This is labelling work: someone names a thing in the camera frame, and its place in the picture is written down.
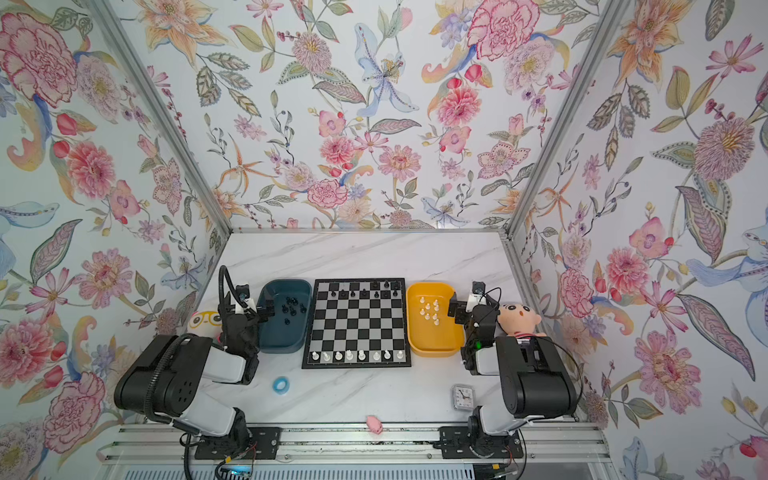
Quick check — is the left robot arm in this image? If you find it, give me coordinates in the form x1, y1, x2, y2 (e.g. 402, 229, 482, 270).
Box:
113, 300, 274, 445

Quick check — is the yellow white plush toy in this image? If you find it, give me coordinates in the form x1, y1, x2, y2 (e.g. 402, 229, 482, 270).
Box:
186, 311, 222, 339

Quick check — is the yellow plastic tray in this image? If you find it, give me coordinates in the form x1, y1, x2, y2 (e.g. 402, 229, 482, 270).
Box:
406, 282, 464, 358

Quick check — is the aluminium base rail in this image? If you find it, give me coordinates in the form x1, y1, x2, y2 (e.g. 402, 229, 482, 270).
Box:
95, 422, 613, 466

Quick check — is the small white clock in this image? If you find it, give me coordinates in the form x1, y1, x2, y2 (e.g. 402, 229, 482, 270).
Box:
451, 384, 475, 412

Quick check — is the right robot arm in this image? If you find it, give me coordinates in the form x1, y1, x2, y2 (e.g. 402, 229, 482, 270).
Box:
448, 294, 580, 442

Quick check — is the black white chessboard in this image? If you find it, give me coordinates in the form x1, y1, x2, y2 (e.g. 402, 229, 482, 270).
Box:
301, 278, 412, 370

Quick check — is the teal plastic tray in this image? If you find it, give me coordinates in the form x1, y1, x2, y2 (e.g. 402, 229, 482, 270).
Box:
257, 279, 312, 354

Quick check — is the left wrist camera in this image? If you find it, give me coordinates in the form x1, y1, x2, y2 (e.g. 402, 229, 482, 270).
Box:
234, 284, 250, 308

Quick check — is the pink plush doll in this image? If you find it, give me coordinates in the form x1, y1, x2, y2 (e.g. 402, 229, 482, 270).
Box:
497, 303, 544, 338

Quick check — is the pink eraser toy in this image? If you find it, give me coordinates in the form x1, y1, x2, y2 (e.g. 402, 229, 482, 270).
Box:
366, 415, 383, 435

